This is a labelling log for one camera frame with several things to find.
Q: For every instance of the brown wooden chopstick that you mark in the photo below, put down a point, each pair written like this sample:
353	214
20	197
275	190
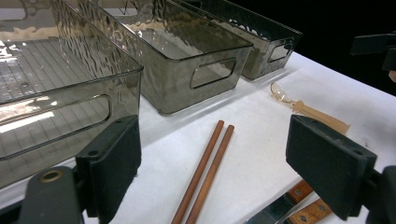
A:
199	169
211	174

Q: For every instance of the smoky clear plastic bin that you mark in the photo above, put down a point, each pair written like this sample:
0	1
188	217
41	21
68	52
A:
174	84
46	62
264	37

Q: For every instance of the clear amber plastic spoon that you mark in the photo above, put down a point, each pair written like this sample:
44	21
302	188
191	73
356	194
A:
314	115

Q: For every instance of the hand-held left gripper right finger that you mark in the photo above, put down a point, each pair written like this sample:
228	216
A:
327	161

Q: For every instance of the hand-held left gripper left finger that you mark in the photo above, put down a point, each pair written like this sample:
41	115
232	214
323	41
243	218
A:
112	161

